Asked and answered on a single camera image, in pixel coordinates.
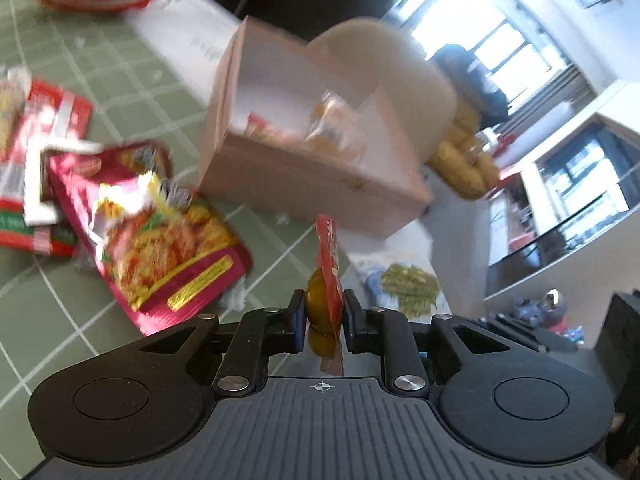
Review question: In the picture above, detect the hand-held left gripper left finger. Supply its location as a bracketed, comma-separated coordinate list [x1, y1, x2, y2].
[142, 289, 307, 396]

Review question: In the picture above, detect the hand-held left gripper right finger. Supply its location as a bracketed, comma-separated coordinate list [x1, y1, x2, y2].
[344, 289, 503, 398]

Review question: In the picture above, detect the red egg snack packet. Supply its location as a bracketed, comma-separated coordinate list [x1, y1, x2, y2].
[306, 214, 347, 376]

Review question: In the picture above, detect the pink cardboard box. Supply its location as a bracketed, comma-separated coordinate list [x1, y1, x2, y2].
[197, 16, 433, 238]

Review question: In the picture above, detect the red foil snack packet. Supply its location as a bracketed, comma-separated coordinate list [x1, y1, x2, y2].
[45, 141, 253, 336]

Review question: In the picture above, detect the round cake clear packet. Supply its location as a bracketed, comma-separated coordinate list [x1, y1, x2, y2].
[305, 92, 368, 161]

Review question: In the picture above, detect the red sausage stick packet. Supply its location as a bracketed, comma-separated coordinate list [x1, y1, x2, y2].
[0, 79, 106, 257]

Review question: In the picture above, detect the long yellow biscuit packet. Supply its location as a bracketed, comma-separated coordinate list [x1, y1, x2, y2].
[0, 66, 28, 161]

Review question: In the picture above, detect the grey plush toy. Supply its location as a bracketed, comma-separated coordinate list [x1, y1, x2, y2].
[510, 292, 568, 333]

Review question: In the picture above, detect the yellow lounge chair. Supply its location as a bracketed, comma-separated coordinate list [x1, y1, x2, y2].
[427, 100, 501, 201]

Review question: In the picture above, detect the dark glossy panel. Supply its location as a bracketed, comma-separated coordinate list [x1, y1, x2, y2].
[485, 220, 640, 303]

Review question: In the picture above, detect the beige dining chair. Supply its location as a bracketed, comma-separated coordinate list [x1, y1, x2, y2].
[305, 16, 458, 166]

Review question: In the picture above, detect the dark low cabinet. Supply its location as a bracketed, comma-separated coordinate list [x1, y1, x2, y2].
[597, 290, 640, 411]

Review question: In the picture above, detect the dark jacket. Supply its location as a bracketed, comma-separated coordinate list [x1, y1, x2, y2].
[432, 42, 511, 121]

